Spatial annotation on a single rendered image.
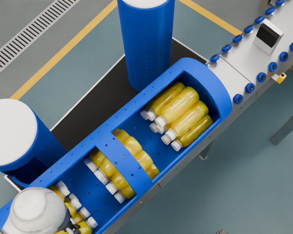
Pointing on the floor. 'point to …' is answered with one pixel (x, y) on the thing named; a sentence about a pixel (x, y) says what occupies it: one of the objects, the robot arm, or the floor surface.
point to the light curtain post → (288, 126)
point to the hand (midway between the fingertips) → (70, 223)
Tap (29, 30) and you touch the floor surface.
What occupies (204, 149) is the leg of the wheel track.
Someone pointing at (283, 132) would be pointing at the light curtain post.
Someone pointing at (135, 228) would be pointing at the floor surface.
